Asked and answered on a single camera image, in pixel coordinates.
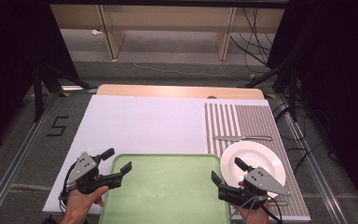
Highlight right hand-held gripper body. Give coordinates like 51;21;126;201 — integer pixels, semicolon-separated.
217;166;291;210

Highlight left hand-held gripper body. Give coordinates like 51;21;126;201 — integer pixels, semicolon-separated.
63;151;124;195

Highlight white round plate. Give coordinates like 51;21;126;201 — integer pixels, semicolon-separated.
219;140;287;200

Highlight green placemat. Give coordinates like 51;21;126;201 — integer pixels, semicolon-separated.
98;153;231;224

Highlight person's left hand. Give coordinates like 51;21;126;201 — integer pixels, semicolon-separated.
61;185;110;222

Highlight person's right hand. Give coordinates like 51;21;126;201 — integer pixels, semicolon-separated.
233;181;272;224

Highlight metal table knife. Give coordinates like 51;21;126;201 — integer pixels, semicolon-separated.
213;135;274;142

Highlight striped grey placemat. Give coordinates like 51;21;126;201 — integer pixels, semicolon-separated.
203;102;311;218

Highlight black metal stand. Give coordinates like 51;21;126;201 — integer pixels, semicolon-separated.
238;62;299;123
32;62;91;123

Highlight black curtain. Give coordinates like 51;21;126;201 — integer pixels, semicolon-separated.
266;0;358;216
0;0;79;153

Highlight beige wooden desk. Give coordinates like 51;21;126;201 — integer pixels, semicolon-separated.
49;3;285;62

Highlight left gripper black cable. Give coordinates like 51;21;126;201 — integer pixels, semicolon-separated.
58;162;77;208

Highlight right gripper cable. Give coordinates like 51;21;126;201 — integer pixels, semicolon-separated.
229;195;284;224

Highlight black floor cable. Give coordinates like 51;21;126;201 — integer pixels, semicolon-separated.
272;99;339;175

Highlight metal floor rail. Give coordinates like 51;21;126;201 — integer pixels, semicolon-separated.
0;92;61;224
275;92;351;224

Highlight black hanging cable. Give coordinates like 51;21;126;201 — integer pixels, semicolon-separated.
243;7;281;75
229;7;269;67

